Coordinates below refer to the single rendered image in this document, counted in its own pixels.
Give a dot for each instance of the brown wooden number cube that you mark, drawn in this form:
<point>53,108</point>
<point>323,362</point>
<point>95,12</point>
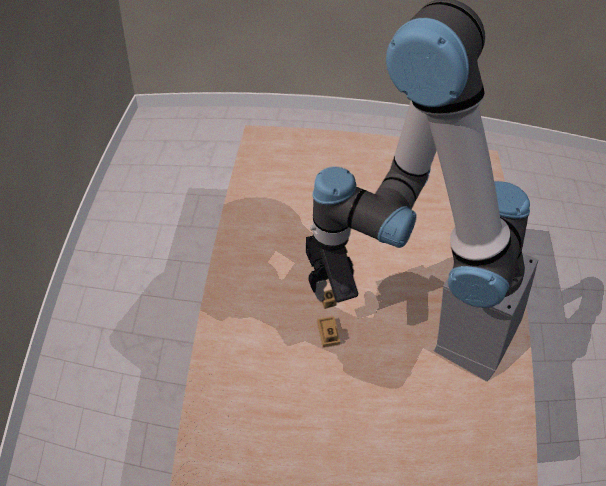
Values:
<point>330,334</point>
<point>329,300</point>

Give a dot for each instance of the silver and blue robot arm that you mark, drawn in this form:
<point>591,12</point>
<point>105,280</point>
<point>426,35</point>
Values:
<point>429,59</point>

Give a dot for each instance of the brown wooden tray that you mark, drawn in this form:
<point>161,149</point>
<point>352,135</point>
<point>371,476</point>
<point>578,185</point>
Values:
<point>325,322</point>

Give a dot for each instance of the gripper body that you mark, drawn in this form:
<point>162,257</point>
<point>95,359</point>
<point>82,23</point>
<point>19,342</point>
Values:
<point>313,247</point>

